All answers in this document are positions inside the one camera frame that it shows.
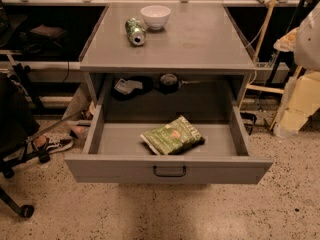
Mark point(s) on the green soda can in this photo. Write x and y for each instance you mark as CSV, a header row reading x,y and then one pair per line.
x,y
135,32

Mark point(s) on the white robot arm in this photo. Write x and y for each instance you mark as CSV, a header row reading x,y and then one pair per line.
x,y
304,42

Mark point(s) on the black round tape roll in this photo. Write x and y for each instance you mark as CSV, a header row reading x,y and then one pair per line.
x,y
168,83

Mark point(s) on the black office chair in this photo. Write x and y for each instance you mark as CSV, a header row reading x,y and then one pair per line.
x,y
16,124

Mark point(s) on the white bowl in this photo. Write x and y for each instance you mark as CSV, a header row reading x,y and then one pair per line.
x,y
155,16

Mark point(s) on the grey cabinet counter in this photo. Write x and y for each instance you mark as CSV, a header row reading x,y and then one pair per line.
x,y
199,38

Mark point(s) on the black and white sneaker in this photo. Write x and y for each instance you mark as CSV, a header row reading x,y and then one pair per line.
x,y
49,146

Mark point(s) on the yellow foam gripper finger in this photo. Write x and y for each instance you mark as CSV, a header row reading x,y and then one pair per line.
x,y
300,101

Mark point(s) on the black drawer handle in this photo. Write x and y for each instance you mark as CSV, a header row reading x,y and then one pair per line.
x,y
169,172

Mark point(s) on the black pouch with card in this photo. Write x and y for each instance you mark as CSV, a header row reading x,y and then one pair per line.
x,y
125,89

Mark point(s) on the grey open drawer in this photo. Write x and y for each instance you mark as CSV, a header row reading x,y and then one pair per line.
x,y
114,152

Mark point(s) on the green jalapeno chip bag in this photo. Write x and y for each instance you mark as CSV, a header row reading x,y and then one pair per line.
x,y
173,138

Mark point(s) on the wooden easel frame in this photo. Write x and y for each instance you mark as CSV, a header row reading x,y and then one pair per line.
x,y
261,37

